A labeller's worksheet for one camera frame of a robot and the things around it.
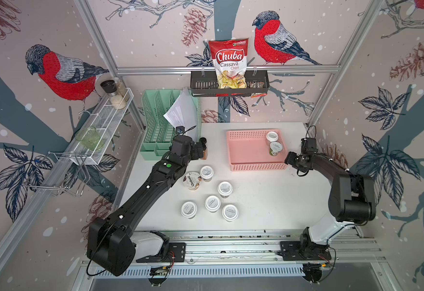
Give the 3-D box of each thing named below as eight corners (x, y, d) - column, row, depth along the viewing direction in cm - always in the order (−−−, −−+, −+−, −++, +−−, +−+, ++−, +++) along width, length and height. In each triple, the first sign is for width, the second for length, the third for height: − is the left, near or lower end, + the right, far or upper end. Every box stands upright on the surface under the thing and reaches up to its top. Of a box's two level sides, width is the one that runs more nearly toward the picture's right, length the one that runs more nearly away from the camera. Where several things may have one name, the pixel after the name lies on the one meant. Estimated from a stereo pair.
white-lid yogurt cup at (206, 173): (200, 182, 96) (199, 176, 90) (201, 172, 100) (200, 165, 95) (213, 182, 95) (213, 176, 90) (214, 171, 100) (213, 165, 95)
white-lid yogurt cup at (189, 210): (182, 219, 83) (180, 215, 78) (184, 206, 87) (182, 201, 82) (196, 219, 83) (195, 215, 78) (197, 206, 87) (196, 201, 82)
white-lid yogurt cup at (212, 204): (205, 213, 85) (204, 209, 80) (206, 200, 89) (205, 195, 84) (220, 213, 85) (220, 209, 80) (220, 200, 89) (220, 195, 84)
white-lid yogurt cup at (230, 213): (222, 223, 82) (222, 219, 77) (221, 209, 86) (222, 204, 81) (237, 223, 82) (238, 219, 77) (236, 209, 86) (237, 204, 81)
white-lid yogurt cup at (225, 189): (217, 199, 90) (217, 193, 84) (217, 187, 94) (217, 181, 88) (232, 198, 90) (233, 193, 84) (231, 187, 94) (232, 181, 88)
